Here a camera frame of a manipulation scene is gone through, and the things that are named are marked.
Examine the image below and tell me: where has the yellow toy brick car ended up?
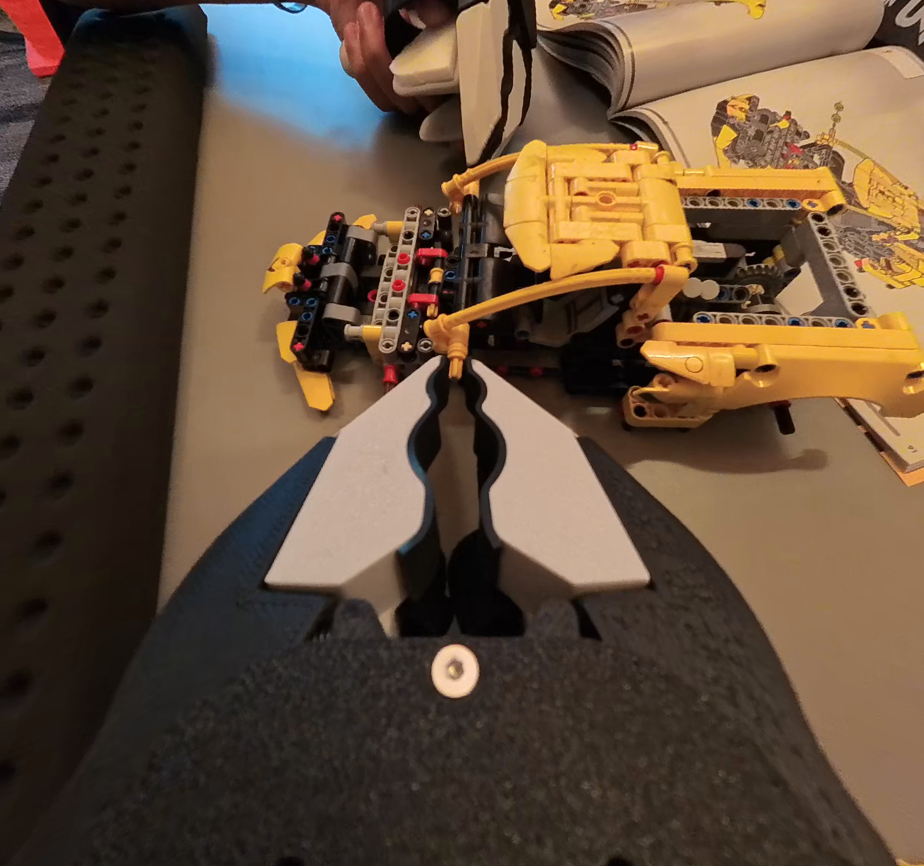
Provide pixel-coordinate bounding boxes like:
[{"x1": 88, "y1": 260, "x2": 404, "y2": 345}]
[{"x1": 261, "y1": 139, "x2": 924, "y2": 435}]

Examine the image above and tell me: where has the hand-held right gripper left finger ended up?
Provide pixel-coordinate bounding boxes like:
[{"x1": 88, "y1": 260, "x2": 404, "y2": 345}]
[{"x1": 265, "y1": 358, "x2": 453, "y2": 637}]

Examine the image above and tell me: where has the grey desk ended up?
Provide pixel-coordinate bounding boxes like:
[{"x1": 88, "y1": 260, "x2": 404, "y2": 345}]
[{"x1": 159, "y1": 3, "x2": 924, "y2": 866}]

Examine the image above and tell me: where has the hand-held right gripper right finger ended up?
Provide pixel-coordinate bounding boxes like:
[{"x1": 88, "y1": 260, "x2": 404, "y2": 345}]
[{"x1": 449, "y1": 359, "x2": 654, "y2": 637}]

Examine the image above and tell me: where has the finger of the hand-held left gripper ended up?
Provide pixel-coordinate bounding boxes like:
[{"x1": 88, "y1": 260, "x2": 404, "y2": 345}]
[
  {"x1": 505, "y1": 0, "x2": 557, "y2": 153},
  {"x1": 456, "y1": 0, "x2": 524, "y2": 168}
]

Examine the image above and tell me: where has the red chair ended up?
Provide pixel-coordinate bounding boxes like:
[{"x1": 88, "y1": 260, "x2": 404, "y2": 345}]
[{"x1": 0, "y1": 0, "x2": 66, "y2": 78}]

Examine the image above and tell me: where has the dark perforated panel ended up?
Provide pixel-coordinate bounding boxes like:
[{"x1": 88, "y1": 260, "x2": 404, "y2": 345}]
[{"x1": 0, "y1": 6, "x2": 212, "y2": 860}]

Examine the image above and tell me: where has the instruction booklet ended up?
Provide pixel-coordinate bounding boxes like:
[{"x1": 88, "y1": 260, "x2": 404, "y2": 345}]
[{"x1": 530, "y1": 0, "x2": 924, "y2": 488}]

